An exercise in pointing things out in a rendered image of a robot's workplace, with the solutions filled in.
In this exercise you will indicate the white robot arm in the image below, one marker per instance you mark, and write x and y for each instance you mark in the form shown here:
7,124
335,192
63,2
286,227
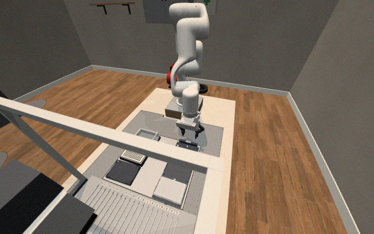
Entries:
191,23

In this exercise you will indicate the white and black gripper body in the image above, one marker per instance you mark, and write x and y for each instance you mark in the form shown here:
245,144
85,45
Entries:
197,121

